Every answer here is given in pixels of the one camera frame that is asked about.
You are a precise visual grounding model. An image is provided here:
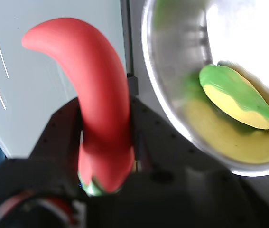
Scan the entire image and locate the red toy chilli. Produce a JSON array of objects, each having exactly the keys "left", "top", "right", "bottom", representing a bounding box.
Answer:
[{"left": 21, "top": 17, "right": 136, "bottom": 197}]

